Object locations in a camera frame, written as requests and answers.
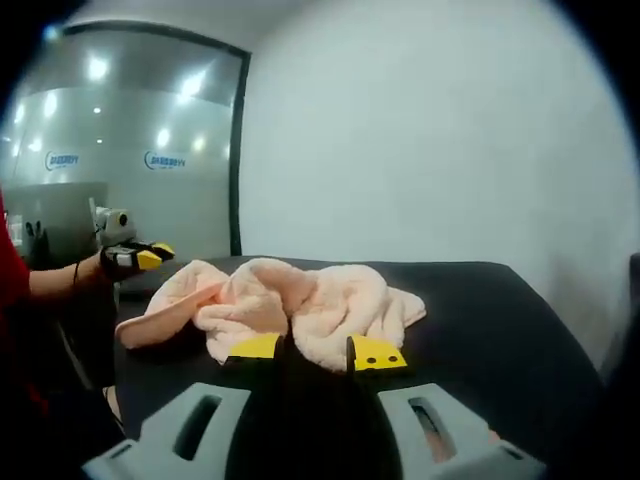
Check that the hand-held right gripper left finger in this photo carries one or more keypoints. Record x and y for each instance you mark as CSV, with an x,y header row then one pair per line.
x,y
165,430

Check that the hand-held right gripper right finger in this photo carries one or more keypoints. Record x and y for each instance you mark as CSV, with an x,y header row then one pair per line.
x,y
450,400

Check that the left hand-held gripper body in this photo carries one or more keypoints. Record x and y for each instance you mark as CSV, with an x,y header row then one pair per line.
x,y
116,222

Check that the pink towel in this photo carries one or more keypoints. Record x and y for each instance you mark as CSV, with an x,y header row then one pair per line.
x,y
260,300

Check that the black wrist band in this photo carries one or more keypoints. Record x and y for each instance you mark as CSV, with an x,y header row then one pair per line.
x,y
76,273

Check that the black table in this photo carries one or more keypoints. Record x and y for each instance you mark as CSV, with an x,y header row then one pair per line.
x,y
500,340

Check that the frosted glass partition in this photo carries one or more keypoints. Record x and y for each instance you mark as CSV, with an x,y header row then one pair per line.
x,y
135,130

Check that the person's red shirt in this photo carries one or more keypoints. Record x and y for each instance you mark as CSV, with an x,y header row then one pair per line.
x,y
11,260

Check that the dark object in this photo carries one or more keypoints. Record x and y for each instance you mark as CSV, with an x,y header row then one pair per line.
x,y
634,300

